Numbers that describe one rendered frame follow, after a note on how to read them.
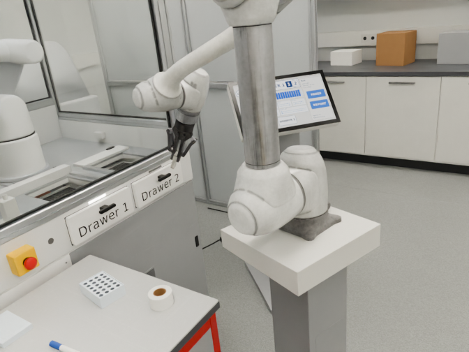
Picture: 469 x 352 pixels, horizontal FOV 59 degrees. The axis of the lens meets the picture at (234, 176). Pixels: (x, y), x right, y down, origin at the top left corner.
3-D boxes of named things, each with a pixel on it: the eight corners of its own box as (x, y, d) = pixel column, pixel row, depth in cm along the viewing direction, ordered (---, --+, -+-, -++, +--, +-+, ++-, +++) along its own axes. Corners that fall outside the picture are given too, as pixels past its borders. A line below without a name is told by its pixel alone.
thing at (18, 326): (33, 327, 118) (31, 323, 117) (3, 348, 111) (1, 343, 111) (8, 313, 125) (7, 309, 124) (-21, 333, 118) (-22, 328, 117)
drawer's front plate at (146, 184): (183, 181, 193) (180, 160, 189) (139, 208, 171) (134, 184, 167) (181, 181, 194) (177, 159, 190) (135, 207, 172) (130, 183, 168)
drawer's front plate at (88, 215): (134, 211, 169) (129, 186, 165) (75, 246, 147) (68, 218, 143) (131, 210, 170) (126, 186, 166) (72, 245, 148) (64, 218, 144)
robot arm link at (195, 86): (192, 98, 163) (164, 100, 155) (202, 61, 154) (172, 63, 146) (208, 112, 158) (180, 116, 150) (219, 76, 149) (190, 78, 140)
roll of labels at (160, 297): (176, 305, 121) (174, 294, 119) (153, 314, 118) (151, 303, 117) (169, 292, 127) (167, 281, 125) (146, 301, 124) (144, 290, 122)
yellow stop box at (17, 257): (41, 265, 133) (35, 246, 130) (20, 278, 128) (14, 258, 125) (32, 262, 136) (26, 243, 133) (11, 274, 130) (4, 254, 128)
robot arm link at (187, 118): (182, 98, 161) (179, 110, 165) (174, 107, 154) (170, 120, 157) (204, 107, 161) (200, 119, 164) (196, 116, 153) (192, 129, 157)
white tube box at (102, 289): (125, 294, 128) (123, 283, 127) (102, 309, 122) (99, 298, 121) (105, 279, 136) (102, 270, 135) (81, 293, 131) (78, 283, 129)
